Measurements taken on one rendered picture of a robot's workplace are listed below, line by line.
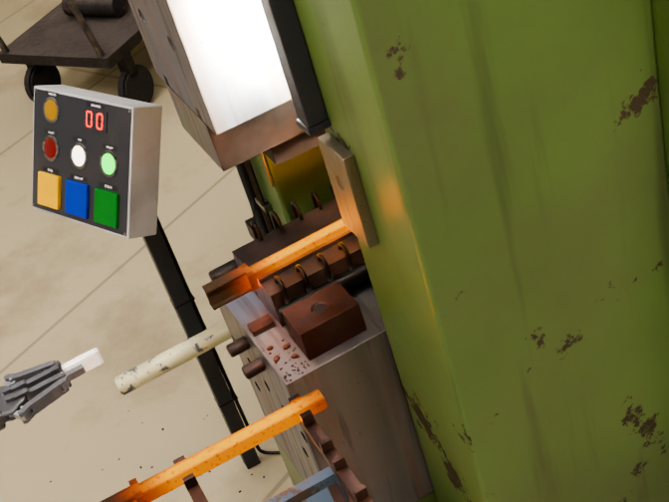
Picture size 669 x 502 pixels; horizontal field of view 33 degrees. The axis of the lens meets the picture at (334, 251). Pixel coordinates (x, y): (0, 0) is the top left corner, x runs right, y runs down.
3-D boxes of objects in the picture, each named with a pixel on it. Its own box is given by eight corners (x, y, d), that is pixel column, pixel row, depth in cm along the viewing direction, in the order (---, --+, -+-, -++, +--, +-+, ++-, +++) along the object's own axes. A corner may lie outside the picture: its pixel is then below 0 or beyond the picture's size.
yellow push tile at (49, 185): (57, 210, 251) (58, 176, 249) (37, 203, 256) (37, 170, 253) (64, 209, 253) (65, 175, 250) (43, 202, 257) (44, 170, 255)
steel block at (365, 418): (347, 542, 223) (286, 384, 197) (271, 431, 253) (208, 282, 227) (577, 405, 236) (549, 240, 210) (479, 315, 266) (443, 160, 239)
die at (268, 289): (282, 327, 210) (269, 293, 205) (241, 276, 225) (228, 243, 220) (471, 225, 219) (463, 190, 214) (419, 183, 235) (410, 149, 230)
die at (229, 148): (223, 172, 189) (205, 125, 183) (182, 127, 204) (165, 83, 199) (435, 67, 198) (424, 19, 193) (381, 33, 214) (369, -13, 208)
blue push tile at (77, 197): (85, 219, 245) (87, 185, 243) (64, 212, 250) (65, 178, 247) (92, 218, 247) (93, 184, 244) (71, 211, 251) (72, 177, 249)
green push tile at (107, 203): (115, 228, 239) (116, 193, 237) (93, 221, 244) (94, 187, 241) (122, 227, 241) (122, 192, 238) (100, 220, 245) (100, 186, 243)
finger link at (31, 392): (3, 396, 198) (5, 400, 197) (62, 367, 200) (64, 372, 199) (12, 411, 200) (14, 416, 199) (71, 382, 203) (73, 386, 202)
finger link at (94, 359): (61, 367, 201) (62, 370, 201) (97, 349, 203) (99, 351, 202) (68, 378, 203) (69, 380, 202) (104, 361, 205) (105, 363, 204)
